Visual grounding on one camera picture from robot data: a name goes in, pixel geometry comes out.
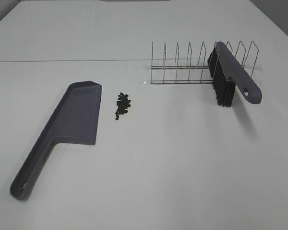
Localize pile of coffee beans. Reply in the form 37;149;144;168
115;92;131;120

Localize grey plastic dustpan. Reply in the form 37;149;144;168
10;81;102;200

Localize grey brush black bristles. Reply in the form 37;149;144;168
207;41;262;107

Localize metal wire dish rack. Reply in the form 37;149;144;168
148;41;259;85

